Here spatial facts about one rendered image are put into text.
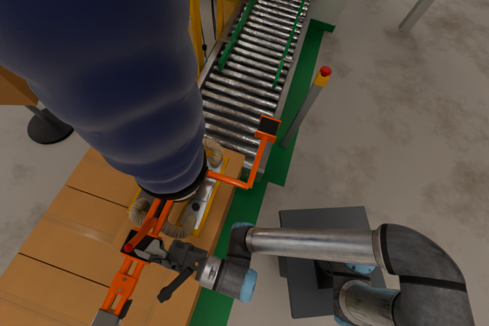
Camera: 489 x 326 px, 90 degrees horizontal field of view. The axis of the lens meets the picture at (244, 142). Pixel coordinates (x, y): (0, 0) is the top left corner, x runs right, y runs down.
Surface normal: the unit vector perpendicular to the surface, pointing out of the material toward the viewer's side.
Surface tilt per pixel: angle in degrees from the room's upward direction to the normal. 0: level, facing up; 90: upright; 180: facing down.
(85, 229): 0
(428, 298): 47
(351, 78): 0
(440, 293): 27
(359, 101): 0
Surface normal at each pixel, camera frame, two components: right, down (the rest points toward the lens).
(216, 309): 0.10, -0.43
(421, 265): -0.62, -0.47
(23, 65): -0.14, 0.94
